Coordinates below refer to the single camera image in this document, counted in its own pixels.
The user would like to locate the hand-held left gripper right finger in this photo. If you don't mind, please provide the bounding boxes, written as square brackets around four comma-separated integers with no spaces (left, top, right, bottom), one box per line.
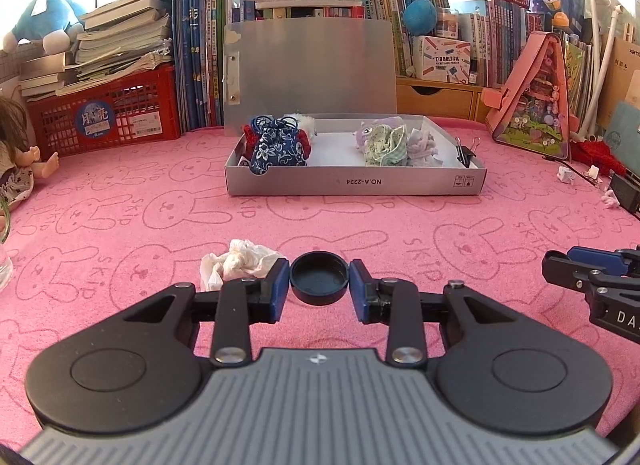
[349,259,523,367]

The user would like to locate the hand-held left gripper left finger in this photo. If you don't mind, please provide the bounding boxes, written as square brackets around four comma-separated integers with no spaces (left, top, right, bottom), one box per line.
[120,259,292,367]

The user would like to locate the white crumpled tissue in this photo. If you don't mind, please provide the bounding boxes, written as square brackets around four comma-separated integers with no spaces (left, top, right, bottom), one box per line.
[200,239,290,292]

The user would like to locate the white plastic tubes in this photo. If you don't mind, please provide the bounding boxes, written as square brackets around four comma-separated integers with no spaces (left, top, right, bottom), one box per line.
[575,0,626,143]

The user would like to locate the teal folder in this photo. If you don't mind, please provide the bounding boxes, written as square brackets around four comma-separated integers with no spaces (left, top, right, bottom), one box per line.
[602,101,640,150]

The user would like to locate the red knitted cloth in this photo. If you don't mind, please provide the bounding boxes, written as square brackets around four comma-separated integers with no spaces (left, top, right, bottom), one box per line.
[570,139,623,178]

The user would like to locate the row of blue upright books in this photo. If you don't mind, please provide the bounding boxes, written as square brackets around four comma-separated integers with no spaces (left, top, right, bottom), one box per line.
[172,0,226,133]

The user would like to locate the white stationery box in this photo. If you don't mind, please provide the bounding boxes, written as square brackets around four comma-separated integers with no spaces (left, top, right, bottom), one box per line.
[412,36,473,83]

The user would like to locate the stack of lying books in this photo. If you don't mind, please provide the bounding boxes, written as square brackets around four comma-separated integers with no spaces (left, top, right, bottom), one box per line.
[20,0,176,98]

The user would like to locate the pink rabbit print blanket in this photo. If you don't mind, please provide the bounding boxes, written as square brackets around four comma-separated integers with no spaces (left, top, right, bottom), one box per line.
[0,117,640,456]

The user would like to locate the black binder clip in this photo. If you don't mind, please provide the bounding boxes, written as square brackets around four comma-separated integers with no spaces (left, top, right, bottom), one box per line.
[454,136,482,168]

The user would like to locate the black device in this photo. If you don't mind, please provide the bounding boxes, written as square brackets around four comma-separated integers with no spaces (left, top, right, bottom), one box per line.
[610,174,640,220]

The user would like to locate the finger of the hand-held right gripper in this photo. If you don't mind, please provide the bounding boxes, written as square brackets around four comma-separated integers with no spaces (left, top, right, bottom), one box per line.
[567,246,640,276]
[542,254,623,291]

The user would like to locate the silver cardboard box with lid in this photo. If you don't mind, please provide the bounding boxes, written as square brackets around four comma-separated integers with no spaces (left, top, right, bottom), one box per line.
[223,19,488,196]

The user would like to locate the clear plastic stand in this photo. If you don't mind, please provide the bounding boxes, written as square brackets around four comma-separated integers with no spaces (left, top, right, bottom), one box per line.
[0,242,14,291]

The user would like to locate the blue floral pouch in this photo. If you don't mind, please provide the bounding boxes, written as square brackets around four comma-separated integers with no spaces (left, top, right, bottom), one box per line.
[248,116,307,176]

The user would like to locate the black cable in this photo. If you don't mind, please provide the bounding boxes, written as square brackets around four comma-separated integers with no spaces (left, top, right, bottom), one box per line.
[545,157,613,190]

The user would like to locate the long-haired doll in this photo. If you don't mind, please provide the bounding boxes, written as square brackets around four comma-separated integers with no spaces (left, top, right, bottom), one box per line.
[0,96,60,210]

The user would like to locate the brown cardboard box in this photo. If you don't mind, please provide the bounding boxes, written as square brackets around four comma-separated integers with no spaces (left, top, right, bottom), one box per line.
[597,37,640,130]

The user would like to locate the wooden drawer unit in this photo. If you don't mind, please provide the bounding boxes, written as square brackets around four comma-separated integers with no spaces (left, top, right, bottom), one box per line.
[395,76,501,123]

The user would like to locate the red plastic crate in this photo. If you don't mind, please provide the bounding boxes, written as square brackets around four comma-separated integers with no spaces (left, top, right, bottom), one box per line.
[26,65,182,162]

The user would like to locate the white fluffy plush toy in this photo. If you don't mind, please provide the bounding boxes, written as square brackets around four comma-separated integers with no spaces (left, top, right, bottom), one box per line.
[285,114,318,138]

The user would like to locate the pink triangular toy house bag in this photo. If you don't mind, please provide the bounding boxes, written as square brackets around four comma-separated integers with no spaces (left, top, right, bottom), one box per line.
[485,31,571,162]

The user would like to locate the black round cap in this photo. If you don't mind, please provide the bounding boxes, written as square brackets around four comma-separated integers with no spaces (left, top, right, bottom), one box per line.
[290,251,350,306]

